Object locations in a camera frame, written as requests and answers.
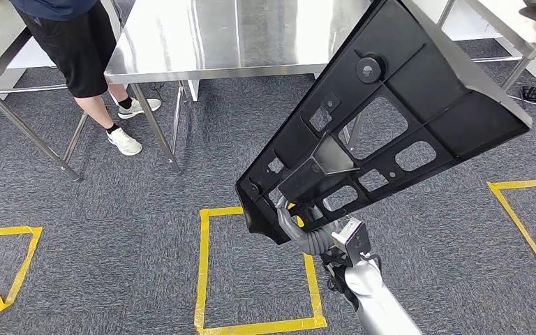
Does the yellow tape square crumpled corner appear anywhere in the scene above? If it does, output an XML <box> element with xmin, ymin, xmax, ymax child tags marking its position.
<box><xmin>0</xmin><ymin>225</ymin><xmax>44</xmax><ymax>335</ymax></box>

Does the stainless steel workbench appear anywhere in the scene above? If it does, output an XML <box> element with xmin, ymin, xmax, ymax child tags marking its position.
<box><xmin>103</xmin><ymin>0</ymin><xmax>375</xmax><ymax>176</ymax></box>

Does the black plastic mounting plate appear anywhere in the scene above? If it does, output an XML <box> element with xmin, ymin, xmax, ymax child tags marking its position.
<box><xmin>234</xmin><ymin>0</ymin><xmax>533</xmax><ymax>246</ymax></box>

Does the person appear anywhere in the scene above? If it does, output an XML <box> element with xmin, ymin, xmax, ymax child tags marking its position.
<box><xmin>8</xmin><ymin>0</ymin><xmax>163</xmax><ymax>157</ymax></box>

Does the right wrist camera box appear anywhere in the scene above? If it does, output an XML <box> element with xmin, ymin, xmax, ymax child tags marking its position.
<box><xmin>330</xmin><ymin>216</ymin><xmax>371</xmax><ymax>268</ymax></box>

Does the yellow floor tape square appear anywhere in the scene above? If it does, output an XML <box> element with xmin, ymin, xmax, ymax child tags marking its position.
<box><xmin>486</xmin><ymin>177</ymin><xmax>536</xmax><ymax>284</ymax></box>
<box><xmin>193</xmin><ymin>207</ymin><xmax>328</xmax><ymax>335</ymax></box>

